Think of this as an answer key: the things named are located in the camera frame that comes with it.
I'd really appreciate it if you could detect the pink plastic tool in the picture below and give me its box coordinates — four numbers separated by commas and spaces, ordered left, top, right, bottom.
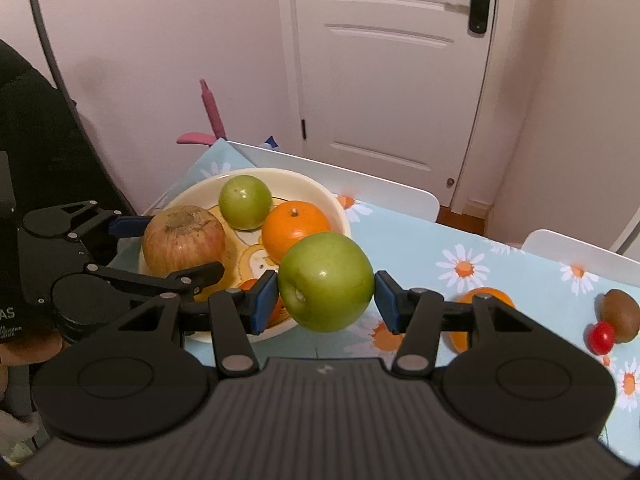
176, 78, 228, 146

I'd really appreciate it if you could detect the small mandarin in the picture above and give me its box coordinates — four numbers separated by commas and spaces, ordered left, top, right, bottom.
236, 278, 287, 330

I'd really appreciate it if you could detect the person's left hand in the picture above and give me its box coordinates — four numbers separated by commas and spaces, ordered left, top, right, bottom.
0, 336, 64, 367

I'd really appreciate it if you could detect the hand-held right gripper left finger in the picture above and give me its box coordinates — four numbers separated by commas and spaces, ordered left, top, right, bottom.
107, 270, 279, 377

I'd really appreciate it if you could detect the white fluffy cloth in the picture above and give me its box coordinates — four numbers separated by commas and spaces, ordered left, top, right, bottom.
0, 407, 39, 444

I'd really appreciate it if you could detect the grey curved pole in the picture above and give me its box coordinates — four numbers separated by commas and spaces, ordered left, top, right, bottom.
22, 0, 138, 216

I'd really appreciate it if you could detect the brown kiwi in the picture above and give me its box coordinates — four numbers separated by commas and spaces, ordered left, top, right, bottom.
599, 288, 640, 344

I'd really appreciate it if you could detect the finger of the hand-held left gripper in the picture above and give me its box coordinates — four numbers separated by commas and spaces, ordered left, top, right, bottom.
84, 261, 225, 302
54, 200, 154, 241

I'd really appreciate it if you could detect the orange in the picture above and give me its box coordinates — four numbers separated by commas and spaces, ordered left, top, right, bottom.
261, 200, 332, 264
447, 287, 516, 356

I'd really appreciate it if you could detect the cream plate with duck print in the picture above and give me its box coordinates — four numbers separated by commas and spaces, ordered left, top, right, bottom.
137, 167, 352, 345

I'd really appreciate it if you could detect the red cherry tomato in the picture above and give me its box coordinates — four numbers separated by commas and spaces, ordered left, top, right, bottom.
586, 321, 617, 352

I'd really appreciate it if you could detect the white chair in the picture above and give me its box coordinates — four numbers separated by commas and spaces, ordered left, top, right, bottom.
226, 141, 441, 222
520, 229, 640, 282

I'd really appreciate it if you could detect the small green apple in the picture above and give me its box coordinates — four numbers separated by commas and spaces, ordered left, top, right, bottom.
218, 175, 273, 231

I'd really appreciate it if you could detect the red yellow apple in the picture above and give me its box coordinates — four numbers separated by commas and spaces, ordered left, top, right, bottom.
142, 205, 227, 282

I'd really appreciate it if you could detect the black cloth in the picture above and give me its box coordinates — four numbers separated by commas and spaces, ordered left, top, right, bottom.
0, 37, 137, 243

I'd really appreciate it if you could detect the white panel door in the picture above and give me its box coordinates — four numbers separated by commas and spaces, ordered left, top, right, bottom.
275, 0, 501, 207

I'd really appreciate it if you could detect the large green apple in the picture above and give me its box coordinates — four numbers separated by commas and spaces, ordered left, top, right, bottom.
277, 232, 376, 333

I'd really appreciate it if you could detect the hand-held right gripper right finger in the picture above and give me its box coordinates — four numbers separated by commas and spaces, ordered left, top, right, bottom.
374, 270, 546, 377

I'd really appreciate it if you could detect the blue floral tablecloth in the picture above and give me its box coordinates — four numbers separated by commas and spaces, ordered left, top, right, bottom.
142, 137, 640, 466

